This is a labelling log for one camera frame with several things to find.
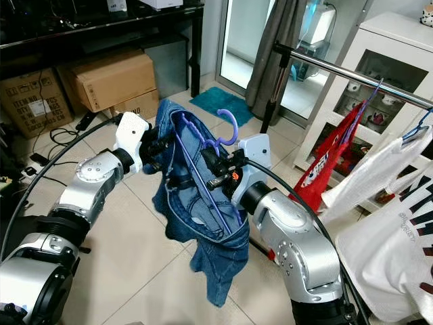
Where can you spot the white t-shirt black print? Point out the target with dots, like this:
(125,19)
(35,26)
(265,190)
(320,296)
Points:
(385,257)

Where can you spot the plain white t-shirt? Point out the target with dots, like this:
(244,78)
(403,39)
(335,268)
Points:
(379,169)

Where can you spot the black desk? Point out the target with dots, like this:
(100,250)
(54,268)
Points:
(108,24)

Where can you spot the grey curtain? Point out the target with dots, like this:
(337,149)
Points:
(274,40)

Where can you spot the purple plastic hanger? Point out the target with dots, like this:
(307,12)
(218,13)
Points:
(375,92)
(235,125)

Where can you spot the teal floor mat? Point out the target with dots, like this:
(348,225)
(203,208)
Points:
(220,105)

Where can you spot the plain brown cardboard box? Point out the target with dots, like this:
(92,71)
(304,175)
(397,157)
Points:
(115,78)

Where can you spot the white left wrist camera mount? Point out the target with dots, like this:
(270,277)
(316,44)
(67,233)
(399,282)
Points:
(132,135)

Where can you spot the white power strip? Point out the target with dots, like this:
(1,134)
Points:
(39,160)

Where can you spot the red t-shirt triangle print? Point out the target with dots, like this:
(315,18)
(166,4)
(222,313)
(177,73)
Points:
(331,162)

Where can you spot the white glass-door cabinet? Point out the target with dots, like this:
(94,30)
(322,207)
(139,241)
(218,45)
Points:
(399,34)

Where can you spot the small brown cardboard box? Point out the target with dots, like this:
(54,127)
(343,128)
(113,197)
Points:
(142,105)

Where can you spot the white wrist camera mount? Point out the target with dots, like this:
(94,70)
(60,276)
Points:
(132,135)
(254,152)

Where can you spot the blue denim shorts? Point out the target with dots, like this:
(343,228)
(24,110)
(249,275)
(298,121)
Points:
(186,210)

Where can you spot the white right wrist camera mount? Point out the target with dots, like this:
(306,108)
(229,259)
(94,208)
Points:
(254,152)

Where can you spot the brown cardboard box black print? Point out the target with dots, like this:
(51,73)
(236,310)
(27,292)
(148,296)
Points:
(34,101)

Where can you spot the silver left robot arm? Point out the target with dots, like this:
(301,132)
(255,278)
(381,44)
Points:
(101,179)

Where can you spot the blue plastic hanger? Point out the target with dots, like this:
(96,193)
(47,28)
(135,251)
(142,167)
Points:
(421,125)

